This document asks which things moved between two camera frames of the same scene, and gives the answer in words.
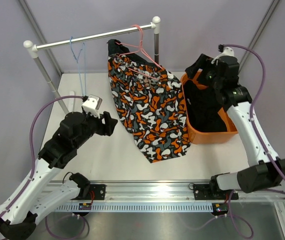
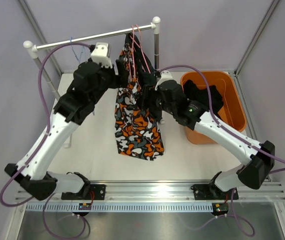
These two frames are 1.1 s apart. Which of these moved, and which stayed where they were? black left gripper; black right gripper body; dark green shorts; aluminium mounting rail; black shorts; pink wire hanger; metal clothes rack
Moved: dark green shorts; black left gripper; pink wire hanger; black right gripper body
Stayed: black shorts; metal clothes rack; aluminium mounting rail
